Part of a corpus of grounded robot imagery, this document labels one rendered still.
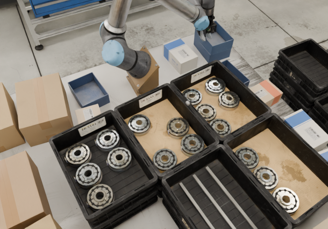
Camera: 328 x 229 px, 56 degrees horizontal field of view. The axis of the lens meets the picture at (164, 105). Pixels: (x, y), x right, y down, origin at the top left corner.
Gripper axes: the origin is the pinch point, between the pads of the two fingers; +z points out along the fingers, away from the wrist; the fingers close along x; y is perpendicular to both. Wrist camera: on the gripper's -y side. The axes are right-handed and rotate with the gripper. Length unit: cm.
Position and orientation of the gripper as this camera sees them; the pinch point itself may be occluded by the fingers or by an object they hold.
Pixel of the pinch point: (203, 38)
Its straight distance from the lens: 189.3
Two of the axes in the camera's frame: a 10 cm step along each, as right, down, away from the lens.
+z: 0.6, 5.9, 8.0
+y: 4.3, 7.1, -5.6
